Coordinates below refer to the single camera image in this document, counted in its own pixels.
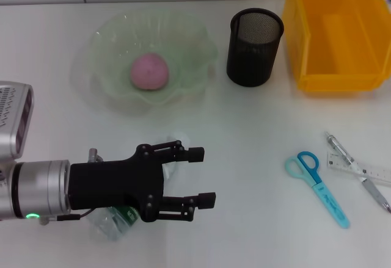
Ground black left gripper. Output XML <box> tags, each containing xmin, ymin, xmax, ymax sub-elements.
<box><xmin>67</xmin><ymin>139</ymin><xmax>217</xmax><ymax>223</ymax></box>

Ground clear water bottle green label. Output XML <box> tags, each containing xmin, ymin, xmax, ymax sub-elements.
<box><xmin>88</xmin><ymin>131</ymin><xmax>190</xmax><ymax>241</ymax></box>

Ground blue scissors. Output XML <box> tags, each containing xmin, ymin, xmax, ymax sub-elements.
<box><xmin>285</xmin><ymin>151</ymin><xmax>351</xmax><ymax>229</ymax></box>

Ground pink peach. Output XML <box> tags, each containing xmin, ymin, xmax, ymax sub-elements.
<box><xmin>130</xmin><ymin>53</ymin><xmax>170</xmax><ymax>91</ymax></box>

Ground silver clear pen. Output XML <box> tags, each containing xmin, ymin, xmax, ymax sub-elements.
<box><xmin>324</xmin><ymin>131</ymin><xmax>391</xmax><ymax>214</ymax></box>

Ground clear plastic ruler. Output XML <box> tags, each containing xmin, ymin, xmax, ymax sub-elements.
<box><xmin>326</xmin><ymin>150</ymin><xmax>391</xmax><ymax>186</ymax></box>

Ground translucent green fruit bowl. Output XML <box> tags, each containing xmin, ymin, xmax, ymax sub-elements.
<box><xmin>87</xmin><ymin>10</ymin><xmax>219</xmax><ymax>109</ymax></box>

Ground black mesh pen holder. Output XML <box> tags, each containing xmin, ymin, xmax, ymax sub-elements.
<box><xmin>226</xmin><ymin>7</ymin><xmax>285</xmax><ymax>88</ymax></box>

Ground yellow plastic bin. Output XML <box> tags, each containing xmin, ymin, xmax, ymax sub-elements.
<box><xmin>280</xmin><ymin>0</ymin><xmax>391</xmax><ymax>93</ymax></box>

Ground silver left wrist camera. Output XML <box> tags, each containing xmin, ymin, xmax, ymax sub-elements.
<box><xmin>0</xmin><ymin>81</ymin><xmax>34</xmax><ymax>161</ymax></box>

